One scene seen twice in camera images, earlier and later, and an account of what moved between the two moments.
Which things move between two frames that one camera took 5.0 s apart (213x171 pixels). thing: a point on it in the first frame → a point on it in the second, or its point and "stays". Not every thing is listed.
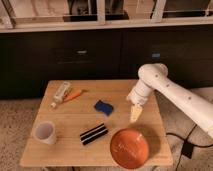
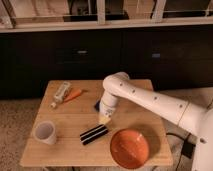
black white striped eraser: [93, 133] stays
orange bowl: [129, 148] stays
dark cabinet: [29, 60] stays
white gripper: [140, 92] → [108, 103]
